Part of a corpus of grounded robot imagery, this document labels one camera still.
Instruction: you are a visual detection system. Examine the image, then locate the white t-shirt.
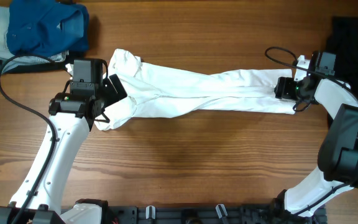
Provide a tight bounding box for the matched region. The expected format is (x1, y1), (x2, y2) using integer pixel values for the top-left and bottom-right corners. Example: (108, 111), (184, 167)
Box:
(95, 49), (295, 131)

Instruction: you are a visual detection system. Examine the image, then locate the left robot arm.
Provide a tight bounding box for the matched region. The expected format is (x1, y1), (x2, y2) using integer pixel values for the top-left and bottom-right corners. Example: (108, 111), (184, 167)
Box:
(0, 58), (127, 223)

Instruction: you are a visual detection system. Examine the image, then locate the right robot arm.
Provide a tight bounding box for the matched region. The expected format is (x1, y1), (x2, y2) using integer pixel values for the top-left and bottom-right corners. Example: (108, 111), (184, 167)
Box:
(270, 51), (358, 222)

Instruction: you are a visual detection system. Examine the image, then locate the black folded garment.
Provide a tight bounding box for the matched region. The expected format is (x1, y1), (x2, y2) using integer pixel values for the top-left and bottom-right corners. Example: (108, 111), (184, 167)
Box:
(0, 50), (85, 74)

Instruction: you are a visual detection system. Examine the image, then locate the black t-shirt with logo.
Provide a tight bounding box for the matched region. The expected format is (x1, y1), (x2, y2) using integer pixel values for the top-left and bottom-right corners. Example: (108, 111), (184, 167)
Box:
(325, 16), (358, 96)

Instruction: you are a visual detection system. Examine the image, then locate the light grey folded garment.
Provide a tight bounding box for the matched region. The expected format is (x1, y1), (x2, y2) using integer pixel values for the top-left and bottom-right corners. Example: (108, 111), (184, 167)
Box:
(0, 6), (47, 72)

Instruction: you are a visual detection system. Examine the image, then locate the right black cable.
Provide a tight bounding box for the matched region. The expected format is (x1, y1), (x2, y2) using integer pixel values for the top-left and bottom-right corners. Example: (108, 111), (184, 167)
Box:
(264, 46), (358, 215)

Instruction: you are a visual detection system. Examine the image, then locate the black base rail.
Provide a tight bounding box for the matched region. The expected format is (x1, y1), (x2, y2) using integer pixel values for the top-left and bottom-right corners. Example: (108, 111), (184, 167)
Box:
(62, 204), (328, 224)

